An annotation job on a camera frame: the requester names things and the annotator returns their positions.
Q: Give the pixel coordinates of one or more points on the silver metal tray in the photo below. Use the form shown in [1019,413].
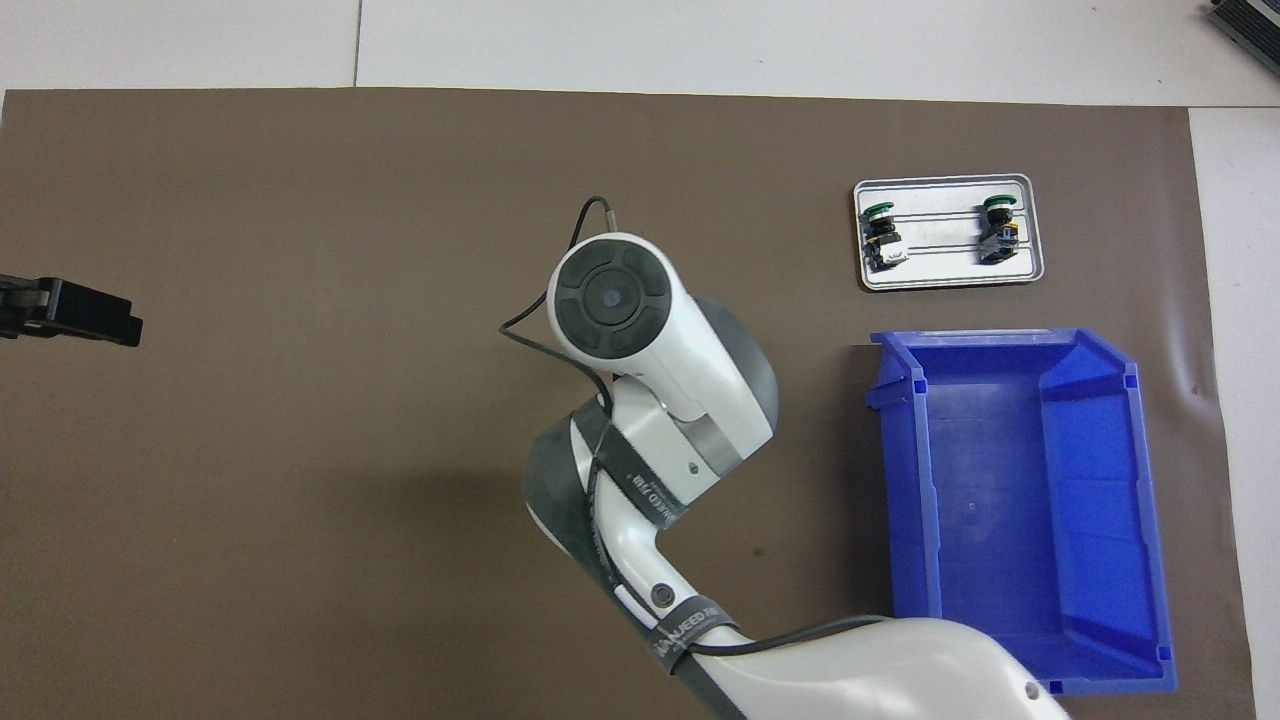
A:
[950,195]

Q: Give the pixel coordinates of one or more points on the brown table mat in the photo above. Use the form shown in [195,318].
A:
[300,500]

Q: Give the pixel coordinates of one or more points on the green push button switch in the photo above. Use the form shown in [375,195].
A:
[882,240]

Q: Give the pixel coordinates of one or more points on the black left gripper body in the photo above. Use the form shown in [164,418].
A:
[22,320]

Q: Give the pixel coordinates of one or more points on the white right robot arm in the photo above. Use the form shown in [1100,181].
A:
[680,350]

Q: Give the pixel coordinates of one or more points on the blue plastic storage bin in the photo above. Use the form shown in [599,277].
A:
[1000,480]

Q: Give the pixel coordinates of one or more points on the grey ribbed device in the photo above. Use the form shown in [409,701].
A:
[1250,20]

